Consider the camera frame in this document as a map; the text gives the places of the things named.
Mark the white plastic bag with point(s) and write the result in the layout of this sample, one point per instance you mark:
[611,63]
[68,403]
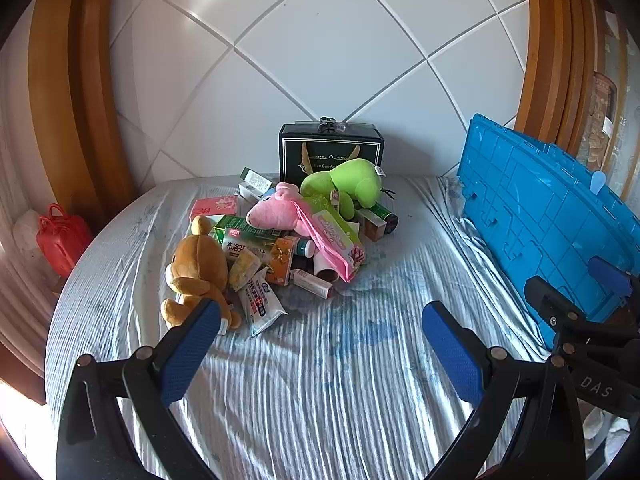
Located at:
[25,235]

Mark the red bag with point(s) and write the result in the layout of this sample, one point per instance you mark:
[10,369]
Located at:
[62,245]

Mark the dark green can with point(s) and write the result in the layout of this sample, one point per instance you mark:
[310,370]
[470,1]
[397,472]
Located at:
[389,219]

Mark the small white pink box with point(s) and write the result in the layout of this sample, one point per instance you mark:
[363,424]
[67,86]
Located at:
[312,284]

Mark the frosted glass sliding door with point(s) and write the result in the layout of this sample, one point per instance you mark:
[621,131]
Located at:
[625,70]

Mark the light blue plastic boomerang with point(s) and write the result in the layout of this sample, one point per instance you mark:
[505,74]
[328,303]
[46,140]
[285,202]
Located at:
[598,182]

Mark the blue plastic crate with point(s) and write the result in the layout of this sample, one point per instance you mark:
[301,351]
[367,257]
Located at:
[530,210]

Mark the wooden door frame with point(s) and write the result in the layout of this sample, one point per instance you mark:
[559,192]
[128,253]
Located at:
[555,60]
[75,85]

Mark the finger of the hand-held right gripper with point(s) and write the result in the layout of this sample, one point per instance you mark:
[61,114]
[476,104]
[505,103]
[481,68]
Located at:
[545,295]
[607,275]

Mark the brown bear plush toy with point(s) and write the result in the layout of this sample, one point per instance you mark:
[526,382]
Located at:
[200,265]

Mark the pink wet wipes packet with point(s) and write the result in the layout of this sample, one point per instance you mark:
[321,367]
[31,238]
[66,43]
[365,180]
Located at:
[337,240]

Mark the black gift box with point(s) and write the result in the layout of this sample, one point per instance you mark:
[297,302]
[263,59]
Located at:
[310,145]

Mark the white green labelled box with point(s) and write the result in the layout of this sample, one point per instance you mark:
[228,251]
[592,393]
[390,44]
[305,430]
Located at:
[256,180]

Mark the green cardboard box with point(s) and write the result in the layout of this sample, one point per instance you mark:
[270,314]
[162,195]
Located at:
[235,222]

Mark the rolled patterned carpet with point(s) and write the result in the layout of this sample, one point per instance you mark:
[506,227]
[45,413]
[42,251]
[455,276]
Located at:
[600,120]

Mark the white blue wipes packet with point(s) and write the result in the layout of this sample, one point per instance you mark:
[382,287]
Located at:
[260,305]

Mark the red flower tissue packet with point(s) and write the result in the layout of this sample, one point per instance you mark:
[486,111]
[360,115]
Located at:
[212,207]

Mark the yellow snack packet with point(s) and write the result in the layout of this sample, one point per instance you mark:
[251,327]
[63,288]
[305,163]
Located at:
[242,270]

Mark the orange cardboard box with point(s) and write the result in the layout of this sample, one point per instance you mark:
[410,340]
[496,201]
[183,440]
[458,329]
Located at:
[281,260]

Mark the white snack packet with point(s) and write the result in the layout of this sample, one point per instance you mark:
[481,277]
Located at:
[242,247]

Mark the green plush toy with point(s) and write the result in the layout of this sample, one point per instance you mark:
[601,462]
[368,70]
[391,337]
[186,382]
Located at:
[350,177]

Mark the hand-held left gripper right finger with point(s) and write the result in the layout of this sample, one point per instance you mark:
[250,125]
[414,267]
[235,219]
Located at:
[450,352]

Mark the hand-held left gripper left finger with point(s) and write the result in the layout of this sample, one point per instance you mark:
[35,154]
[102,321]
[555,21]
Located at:
[192,355]

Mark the brown cardboard box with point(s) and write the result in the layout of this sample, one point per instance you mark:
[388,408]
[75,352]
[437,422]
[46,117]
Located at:
[374,225]

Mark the pink plush toy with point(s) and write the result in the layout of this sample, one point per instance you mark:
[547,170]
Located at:
[272,210]

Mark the pale pleated curtain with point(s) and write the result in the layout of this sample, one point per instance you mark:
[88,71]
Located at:
[25,300]

